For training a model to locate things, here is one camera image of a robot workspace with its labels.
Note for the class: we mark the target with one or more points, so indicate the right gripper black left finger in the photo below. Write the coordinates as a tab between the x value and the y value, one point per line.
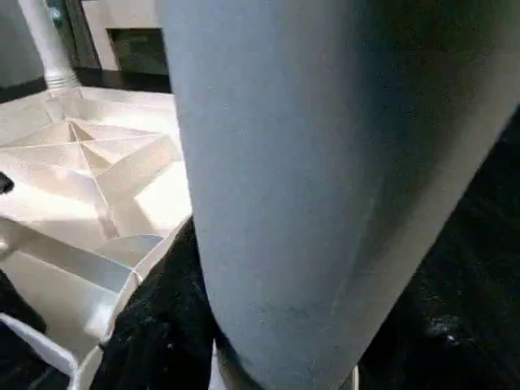
162	333

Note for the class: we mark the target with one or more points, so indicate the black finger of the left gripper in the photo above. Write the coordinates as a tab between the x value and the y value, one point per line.
20	300

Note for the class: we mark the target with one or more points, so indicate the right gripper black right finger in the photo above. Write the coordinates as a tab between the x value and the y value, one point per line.
443	357

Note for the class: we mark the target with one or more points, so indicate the white plastic table top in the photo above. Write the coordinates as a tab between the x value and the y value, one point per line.
101	183

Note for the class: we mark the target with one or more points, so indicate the white plastic table leg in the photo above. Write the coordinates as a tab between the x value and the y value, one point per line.
304	162
53	48

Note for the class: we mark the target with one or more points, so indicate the black work mat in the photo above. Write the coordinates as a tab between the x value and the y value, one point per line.
487	223

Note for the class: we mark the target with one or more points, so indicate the white glass-door cabinet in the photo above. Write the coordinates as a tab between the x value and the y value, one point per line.
122	36

